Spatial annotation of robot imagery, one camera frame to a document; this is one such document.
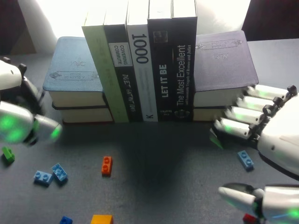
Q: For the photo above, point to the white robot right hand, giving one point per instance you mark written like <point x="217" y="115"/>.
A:
<point x="280" y="130"/>

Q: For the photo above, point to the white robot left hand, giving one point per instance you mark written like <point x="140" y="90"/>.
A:
<point x="14" y="121"/>

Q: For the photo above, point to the black Let It Be book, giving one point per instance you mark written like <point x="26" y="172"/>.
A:
<point x="163" y="81"/>

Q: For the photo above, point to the green toy block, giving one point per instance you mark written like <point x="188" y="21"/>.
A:
<point x="8" y="154"/>

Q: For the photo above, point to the light blue toy block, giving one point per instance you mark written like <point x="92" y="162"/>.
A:
<point x="245" y="160"/>
<point x="59" y="172"/>
<point x="43" y="177"/>

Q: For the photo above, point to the dark cover hardcover book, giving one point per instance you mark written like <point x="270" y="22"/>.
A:
<point x="205" y="114"/>

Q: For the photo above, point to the light blue embossed hardcover book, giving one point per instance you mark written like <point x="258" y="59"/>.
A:
<point x="72" y="65"/>

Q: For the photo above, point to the purple embossed hardcover book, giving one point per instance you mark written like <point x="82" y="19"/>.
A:
<point x="222" y="65"/>

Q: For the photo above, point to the red toy block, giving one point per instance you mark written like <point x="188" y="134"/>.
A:
<point x="249" y="218"/>

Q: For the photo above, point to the orange toy block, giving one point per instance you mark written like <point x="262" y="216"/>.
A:
<point x="107" y="165"/>

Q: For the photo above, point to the green spine book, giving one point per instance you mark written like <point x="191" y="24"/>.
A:
<point x="102" y="60"/>

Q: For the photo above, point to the dark blue toy block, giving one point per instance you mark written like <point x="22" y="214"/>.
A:
<point x="66" y="220"/>

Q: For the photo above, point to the black Most Excellent book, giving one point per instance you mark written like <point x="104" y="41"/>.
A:
<point x="182" y="70"/>

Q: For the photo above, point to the black Covering Commute book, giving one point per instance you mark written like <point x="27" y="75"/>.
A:
<point x="127" y="88"/>

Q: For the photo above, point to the yellow toy block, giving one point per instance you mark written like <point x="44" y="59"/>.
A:
<point x="101" y="219"/>

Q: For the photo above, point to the white 1000 book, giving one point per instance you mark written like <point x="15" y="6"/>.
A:
<point x="142" y="70"/>

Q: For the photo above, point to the grey table cloth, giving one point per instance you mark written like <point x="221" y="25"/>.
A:
<point x="149" y="191"/>

